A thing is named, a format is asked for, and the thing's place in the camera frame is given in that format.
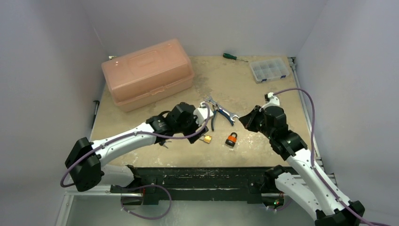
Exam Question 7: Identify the brass padlock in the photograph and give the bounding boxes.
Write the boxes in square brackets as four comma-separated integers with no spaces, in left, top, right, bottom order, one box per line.
[199,135,212,144]

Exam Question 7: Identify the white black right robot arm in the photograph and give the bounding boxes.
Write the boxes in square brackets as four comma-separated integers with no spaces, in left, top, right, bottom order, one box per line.
[239,105,365,226]

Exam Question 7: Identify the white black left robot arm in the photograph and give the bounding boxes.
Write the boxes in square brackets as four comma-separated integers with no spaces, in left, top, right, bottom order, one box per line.
[60,102,214,193]

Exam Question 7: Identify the black headed key bunch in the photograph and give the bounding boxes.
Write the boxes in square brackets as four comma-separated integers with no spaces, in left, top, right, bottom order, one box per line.
[159,140,171,149]

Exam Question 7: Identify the orange black padlock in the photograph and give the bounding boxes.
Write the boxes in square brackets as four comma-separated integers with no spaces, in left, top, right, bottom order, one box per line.
[225,132,238,147]

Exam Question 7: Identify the silver open-end wrench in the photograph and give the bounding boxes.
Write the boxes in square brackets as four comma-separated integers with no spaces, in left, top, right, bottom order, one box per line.
[204,96,239,123]

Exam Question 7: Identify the clear plastic organizer box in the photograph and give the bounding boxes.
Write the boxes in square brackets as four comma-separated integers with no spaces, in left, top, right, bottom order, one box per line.
[249,57,290,83]

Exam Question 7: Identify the pink translucent plastic toolbox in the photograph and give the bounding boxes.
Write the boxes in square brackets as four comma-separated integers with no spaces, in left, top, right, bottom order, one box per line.
[101,39,195,112]

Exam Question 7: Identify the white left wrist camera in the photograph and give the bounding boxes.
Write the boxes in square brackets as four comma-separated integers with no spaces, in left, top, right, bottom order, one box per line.
[193,105,214,126]

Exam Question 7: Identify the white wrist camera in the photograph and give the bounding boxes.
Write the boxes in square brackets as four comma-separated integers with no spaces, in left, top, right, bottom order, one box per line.
[262,92,280,109]
[193,105,214,126]

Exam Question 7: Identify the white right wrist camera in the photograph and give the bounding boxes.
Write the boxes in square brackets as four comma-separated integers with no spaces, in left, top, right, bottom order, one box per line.
[262,92,280,109]

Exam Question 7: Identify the blue handled pliers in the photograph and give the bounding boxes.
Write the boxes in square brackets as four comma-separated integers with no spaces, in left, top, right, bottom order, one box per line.
[210,104,235,132]

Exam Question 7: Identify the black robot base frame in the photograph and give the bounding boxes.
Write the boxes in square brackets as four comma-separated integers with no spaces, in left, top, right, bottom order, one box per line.
[110,165,300,206]

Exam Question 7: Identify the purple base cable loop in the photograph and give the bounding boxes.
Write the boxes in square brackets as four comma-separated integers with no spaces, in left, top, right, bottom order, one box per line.
[120,183,173,220]

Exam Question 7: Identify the green handled screwdriver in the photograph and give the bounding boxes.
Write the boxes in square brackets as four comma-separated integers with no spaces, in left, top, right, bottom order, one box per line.
[222,53,248,63]

